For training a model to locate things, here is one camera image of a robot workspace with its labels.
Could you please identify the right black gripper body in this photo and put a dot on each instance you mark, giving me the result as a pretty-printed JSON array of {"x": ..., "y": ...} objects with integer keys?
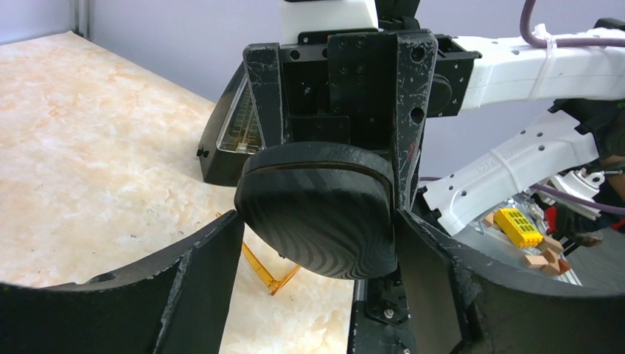
[{"x": 350, "y": 102}]

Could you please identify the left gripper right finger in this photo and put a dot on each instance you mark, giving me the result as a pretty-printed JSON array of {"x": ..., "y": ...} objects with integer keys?
[{"x": 463, "y": 301}]

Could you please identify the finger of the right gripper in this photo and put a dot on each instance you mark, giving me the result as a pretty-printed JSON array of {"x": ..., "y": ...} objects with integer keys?
[{"x": 231, "y": 135}]

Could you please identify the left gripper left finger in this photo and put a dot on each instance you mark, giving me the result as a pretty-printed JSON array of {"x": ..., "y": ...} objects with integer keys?
[{"x": 175, "y": 300}]

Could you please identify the black glasses case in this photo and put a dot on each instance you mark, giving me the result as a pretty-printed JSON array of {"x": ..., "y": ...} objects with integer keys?
[{"x": 325, "y": 206}]

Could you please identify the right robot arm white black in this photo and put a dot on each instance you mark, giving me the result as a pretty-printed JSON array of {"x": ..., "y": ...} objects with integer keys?
[{"x": 582, "y": 73}]

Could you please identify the orange sunglasses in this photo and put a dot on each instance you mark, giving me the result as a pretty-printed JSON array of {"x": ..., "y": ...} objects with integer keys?
[{"x": 271, "y": 269}]

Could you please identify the wooden blocks pile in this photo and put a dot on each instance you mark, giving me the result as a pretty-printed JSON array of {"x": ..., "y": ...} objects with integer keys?
[{"x": 547, "y": 257}]

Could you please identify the yellow toy brick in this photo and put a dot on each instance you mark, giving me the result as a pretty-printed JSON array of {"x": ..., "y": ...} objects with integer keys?
[{"x": 515, "y": 225}]

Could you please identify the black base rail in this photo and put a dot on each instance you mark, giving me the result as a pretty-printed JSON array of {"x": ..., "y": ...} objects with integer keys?
[{"x": 380, "y": 320}]

